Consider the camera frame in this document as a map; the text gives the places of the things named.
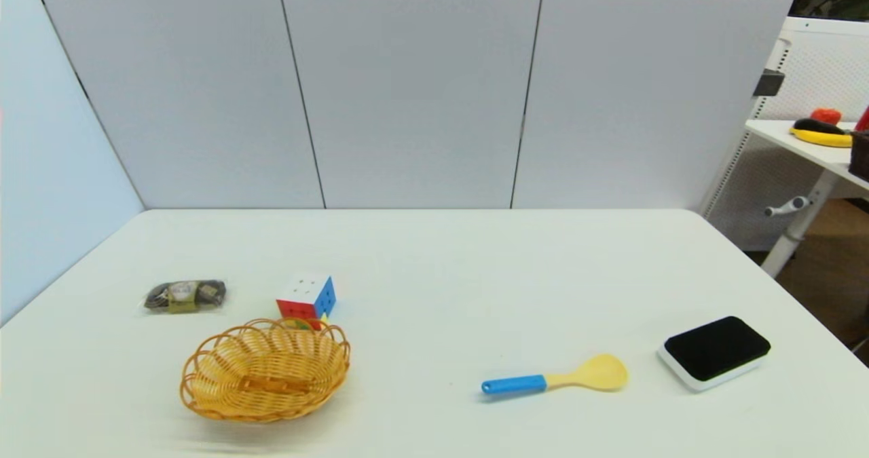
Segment multicoloured rubiks cube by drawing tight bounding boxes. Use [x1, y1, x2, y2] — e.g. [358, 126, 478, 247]
[276, 274, 337, 330]

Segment yellow woven basket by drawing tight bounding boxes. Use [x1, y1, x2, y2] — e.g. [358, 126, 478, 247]
[179, 318, 351, 423]

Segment clear-wrapped chocolate pack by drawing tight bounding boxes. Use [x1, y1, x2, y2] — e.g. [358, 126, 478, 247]
[144, 280, 227, 314]

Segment black and white eraser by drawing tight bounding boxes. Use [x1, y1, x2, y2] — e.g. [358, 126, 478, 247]
[657, 316, 773, 392]

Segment white side desk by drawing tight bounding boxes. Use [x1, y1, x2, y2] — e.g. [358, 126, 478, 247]
[745, 119, 869, 279]

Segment yellow banana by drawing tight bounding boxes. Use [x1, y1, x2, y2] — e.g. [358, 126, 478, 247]
[790, 118, 853, 148]

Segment white pegboard panel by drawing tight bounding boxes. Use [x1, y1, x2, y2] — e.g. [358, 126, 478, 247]
[703, 16, 869, 252]

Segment dark box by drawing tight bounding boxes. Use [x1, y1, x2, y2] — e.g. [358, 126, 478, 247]
[849, 131, 869, 180]

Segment yellow spoon with blue handle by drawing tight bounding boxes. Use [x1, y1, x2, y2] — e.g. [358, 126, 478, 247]
[481, 354, 629, 396]

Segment grey desk crank handle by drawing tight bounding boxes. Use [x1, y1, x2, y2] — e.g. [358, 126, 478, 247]
[764, 196, 812, 217]

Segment black bracket on panel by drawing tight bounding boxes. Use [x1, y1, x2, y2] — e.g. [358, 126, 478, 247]
[754, 69, 786, 97]

